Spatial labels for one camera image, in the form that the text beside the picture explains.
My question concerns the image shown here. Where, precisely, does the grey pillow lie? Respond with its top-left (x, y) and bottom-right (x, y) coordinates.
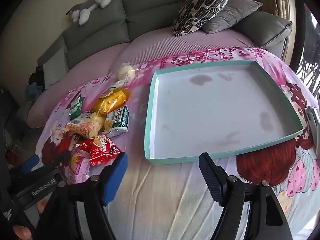
top-left (202, 0), bottom-right (263, 34)

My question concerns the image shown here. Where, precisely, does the pink striped sofa cover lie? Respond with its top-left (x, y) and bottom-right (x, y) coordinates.
top-left (27, 29), bottom-right (265, 128)

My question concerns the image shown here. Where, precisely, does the black outdoor chair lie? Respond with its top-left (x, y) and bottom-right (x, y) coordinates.
top-left (296, 17), bottom-right (320, 93)

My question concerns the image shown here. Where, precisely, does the green white snack packet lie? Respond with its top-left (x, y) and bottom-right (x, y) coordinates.
top-left (104, 106), bottom-right (130, 138)

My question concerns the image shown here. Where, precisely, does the grey green sofa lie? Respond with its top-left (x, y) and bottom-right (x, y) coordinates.
top-left (15, 0), bottom-right (293, 130)

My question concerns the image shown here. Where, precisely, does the white cushion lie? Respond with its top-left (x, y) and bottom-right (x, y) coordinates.
top-left (43, 47), bottom-right (66, 85)

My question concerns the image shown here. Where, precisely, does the silver metal device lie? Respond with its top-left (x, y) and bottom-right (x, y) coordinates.
top-left (305, 106), bottom-right (320, 138)

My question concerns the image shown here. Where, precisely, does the person's left hand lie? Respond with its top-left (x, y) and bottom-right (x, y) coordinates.
top-left (12, 225), bottom-right (33, 240)

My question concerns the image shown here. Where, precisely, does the small green carton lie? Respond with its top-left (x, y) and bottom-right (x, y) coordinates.
top-left (69, 97), bottom-right (85, 119)

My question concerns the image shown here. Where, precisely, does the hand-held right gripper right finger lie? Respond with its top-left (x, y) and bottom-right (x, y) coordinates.
top-left (199, 152), bottom-right (294, 240)

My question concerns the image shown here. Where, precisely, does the red snack packet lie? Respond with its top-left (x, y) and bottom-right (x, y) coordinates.
top-left (74, 140), bottom-right (93, 158)
top-left (90, 135), bottom-right (122, 167)

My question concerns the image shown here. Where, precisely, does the pink snack packet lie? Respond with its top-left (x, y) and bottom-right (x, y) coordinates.
top-left (64, 147), bottom-right (91, 184)

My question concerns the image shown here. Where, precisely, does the pale yellow pudding cup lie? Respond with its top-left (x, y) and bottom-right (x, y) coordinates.
top-left (117, 64), bottom-right (137, 81)

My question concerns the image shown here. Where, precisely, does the dark clothes pile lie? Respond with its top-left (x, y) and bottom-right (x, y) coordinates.
top-left (28, 66), bottom-right (45, 93)

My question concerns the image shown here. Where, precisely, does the yellow snack packet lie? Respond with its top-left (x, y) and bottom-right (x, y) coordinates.
top-left (93, 88), bottom-right (132, 115)

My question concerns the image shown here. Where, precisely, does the black white patterned pillow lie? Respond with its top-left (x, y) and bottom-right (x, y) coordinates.
top-left (172, 0), bottom-right (230, 37)

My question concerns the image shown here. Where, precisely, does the black door frame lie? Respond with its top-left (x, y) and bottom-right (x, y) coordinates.
top-left (291, 0), bottom-right (307, 68)

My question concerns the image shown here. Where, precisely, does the beige orange snack packet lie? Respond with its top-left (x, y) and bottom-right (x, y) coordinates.
top-left (65, 116), bottom-right (105, 139)

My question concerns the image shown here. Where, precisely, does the teal cardboard box tray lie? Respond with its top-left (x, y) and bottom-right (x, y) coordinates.
top-left (144, 60), bottom-right (304, 165)

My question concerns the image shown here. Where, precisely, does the pink printed blanket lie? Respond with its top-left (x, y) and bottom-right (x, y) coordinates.
top-left (35, 46), bottom-right (320, 240)

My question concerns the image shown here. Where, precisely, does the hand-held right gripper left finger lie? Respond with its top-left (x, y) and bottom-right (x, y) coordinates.
top-left (35, 151), bottom-right (129, 240)

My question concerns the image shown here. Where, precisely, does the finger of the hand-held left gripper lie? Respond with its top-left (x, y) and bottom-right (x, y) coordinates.
top-left (51, 150), bottom-right (72, 167)
top-left (21, 154), bottom-right (40, 174)

